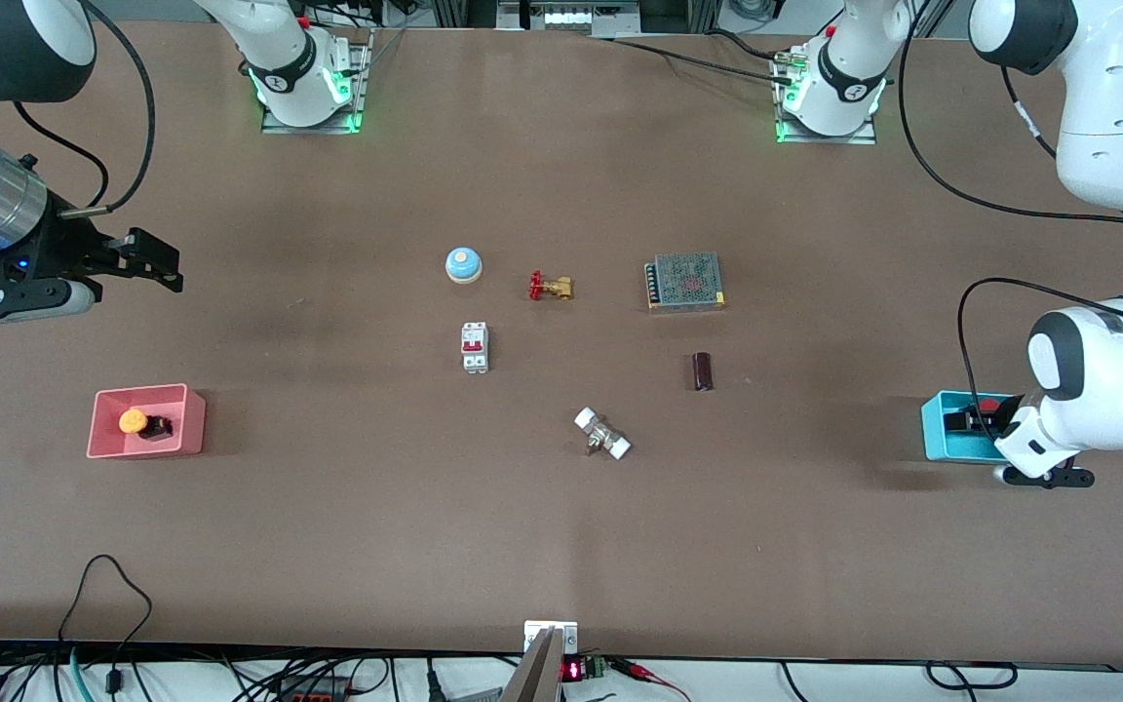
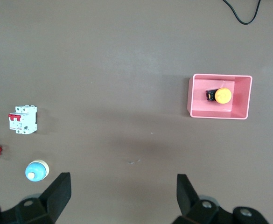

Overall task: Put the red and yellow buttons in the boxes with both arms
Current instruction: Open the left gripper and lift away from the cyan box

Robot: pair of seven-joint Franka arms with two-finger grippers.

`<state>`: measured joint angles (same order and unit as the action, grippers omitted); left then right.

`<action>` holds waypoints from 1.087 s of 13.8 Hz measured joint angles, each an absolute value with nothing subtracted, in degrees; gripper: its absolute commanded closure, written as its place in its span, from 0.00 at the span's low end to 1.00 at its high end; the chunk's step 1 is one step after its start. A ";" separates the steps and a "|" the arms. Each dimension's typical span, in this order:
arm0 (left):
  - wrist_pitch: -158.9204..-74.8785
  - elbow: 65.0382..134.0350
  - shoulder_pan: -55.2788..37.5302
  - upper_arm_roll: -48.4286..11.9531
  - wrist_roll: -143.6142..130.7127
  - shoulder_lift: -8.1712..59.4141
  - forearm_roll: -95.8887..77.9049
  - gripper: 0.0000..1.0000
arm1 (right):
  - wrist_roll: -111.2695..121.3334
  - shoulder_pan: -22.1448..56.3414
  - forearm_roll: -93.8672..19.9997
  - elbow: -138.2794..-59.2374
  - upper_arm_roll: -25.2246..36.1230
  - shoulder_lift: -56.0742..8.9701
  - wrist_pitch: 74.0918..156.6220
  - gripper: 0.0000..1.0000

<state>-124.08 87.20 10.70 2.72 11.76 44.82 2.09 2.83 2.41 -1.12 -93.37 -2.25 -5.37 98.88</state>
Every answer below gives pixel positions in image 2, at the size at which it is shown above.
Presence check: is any yellow push button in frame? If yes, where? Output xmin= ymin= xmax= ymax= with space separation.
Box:
xmin=205 ymin=87 xmax=233 ymax=105

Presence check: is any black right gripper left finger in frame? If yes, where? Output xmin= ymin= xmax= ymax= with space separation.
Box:
xmin=0 ymin=172 xmax=72 ymax=224

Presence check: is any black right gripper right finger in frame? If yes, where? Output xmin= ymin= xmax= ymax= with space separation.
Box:
xmin=172 ymin=174 xmax=270 ymax=224

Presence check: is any pink plastic box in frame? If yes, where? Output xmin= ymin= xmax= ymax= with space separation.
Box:
xmin=187 ymin=73 xmax=253 ymax=120

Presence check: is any blue call bell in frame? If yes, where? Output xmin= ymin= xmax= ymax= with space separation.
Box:
xmin=24 ymin=159 xmax=50 ymax=183

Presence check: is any black looped table cable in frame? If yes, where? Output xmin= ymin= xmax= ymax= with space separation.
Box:
xmin=222 ymin=0 xmax=262 ymax=25

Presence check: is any white circuit breaker red switch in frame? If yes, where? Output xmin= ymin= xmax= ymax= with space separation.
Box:
xmin=8 ymin=104 xmax=38 ymax=135

